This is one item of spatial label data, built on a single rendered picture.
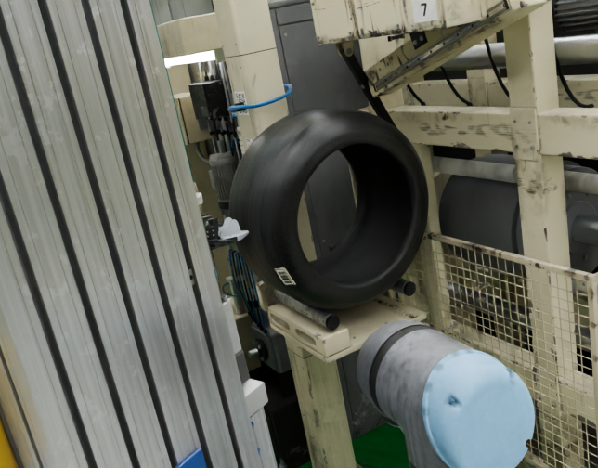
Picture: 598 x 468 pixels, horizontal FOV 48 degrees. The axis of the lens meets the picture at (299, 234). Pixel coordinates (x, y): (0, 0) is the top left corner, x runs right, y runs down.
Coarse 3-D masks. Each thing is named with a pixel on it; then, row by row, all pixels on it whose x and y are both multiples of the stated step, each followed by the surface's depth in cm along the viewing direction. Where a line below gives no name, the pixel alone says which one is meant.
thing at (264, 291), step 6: (258, 282) 219; (264, 282) 218; (258, 288) 217; (264, 288) 218; (270, 288) 219; (258, 294) 219; (264, 294) 218; (270, 294) 219; (264, 300) 219; (270, 300) 220; (276, 300) 221; (264, 306) 219
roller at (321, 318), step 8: (272, 296) 219; (280, 296) 214; (288, 296) 211; (288, 304) 210; (296, 304) 205; (304, 304) 202; (304, 312) 201; (312, 312) 197; (320, 312) 194; (328, 312) 193; (320, 320) 193; (328, 320) 190; (336, 320) 191; (328, 328) 191
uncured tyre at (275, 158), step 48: (288, 144) 179; (336, 144) 180; (384, 144) 188; (240, 192) 188; (288, 192) 176; (384, 192) 221; (240, 240) 192; (288, 240) 179; (384, 240) 219; (288, 288) 186; (336, 288) 189; (384, 288) 198
